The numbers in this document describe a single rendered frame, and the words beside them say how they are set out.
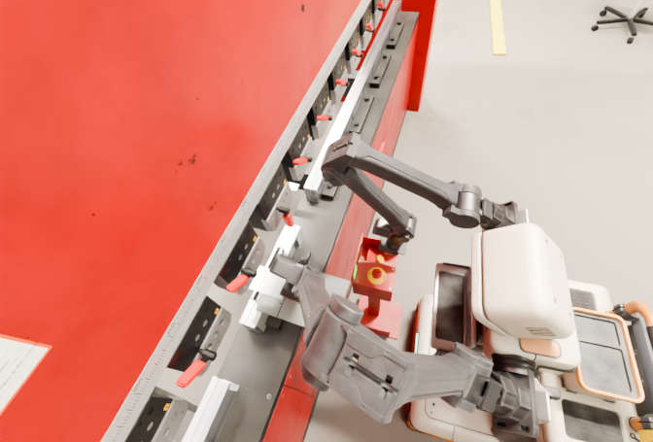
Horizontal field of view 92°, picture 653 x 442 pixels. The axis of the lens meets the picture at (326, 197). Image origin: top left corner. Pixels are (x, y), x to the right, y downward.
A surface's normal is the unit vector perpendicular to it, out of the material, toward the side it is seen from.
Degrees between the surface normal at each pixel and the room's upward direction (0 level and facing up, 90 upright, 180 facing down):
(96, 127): 90
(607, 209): 0
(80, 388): 90
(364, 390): 22
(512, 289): 42
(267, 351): 0
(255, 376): 0
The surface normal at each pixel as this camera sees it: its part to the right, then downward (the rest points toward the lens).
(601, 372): -0.11, -0.58
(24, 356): 0.94, 0.22
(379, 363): -0.30, -0.27
